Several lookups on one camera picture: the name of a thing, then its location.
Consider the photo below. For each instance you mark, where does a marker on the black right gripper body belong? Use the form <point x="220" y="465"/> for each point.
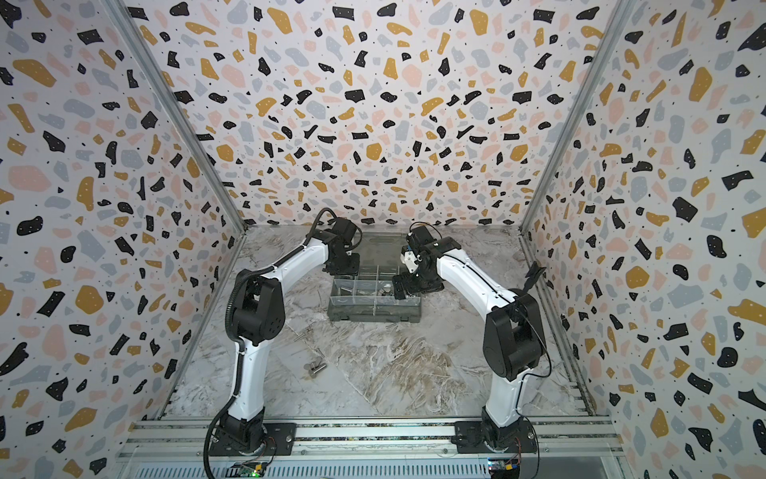
<point x="416" y="282"/>

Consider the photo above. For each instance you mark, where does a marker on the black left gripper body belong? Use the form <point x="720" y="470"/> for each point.
<point x="348" y="265"/>

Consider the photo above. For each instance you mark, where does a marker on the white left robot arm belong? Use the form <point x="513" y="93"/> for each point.
<point x="255" y="315"/>

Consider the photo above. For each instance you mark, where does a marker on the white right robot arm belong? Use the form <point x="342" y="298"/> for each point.
<point x="513" y="338"/>

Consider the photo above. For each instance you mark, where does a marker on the clear plastic organizer box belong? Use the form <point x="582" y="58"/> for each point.
<point x="368" y="296"/>

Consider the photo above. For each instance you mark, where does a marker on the aluminium corner post right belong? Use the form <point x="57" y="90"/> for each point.
<point x="614" y="27"/>

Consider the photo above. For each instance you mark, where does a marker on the aluminium corner post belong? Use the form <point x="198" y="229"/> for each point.
<point x="614" y="27"/>
<point x="120" y="16"/>

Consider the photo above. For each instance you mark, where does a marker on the aluminium corner post left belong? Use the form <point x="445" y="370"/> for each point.
<point x="120" y="16"/>

